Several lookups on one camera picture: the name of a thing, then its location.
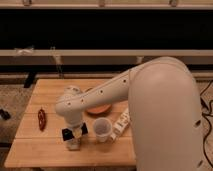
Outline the white sponge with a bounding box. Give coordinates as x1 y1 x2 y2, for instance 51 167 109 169
66 139 81 151

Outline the dark red chili pepper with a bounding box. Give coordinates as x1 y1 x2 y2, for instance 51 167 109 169
38 108 46 131

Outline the wooden table board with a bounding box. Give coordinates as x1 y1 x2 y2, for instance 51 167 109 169
5 79 135 168

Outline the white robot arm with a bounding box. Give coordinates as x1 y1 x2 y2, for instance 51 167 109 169
55 57 203 171

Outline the white rectangular box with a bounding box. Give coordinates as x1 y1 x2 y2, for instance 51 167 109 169
110 108 130 141

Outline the translucent plastic cup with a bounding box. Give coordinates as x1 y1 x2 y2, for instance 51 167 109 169
93 117 112 142

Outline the black cable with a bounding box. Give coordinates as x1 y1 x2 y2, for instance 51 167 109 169
199 79 213 168

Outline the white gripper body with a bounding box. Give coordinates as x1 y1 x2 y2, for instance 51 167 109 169
62 124 88 141

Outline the black object on floor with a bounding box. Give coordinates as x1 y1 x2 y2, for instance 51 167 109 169
0 109 11 120

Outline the orange bowl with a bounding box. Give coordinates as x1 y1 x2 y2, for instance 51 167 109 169
85 104 112 115

